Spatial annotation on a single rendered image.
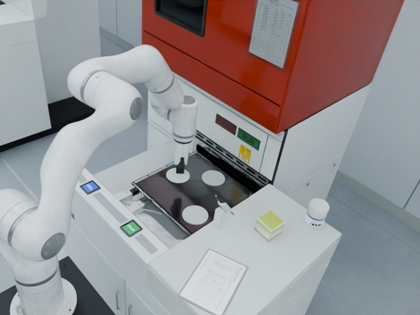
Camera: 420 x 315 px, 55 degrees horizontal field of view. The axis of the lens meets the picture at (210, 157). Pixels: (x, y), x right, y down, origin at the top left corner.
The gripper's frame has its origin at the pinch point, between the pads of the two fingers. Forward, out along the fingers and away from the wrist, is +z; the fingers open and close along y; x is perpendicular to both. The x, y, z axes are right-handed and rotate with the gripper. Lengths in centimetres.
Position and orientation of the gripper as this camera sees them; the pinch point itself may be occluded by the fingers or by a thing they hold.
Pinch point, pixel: (180, 168)
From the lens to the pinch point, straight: 161.6
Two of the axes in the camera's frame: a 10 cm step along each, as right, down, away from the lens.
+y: 0.8, 6.2, -7.8
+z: -1.2, 7.9, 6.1
